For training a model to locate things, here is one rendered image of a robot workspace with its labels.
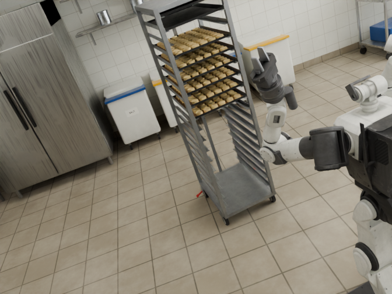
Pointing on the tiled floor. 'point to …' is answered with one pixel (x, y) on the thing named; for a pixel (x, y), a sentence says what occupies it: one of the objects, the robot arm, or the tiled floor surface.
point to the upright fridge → (45, 101)
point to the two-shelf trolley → (370, 38)
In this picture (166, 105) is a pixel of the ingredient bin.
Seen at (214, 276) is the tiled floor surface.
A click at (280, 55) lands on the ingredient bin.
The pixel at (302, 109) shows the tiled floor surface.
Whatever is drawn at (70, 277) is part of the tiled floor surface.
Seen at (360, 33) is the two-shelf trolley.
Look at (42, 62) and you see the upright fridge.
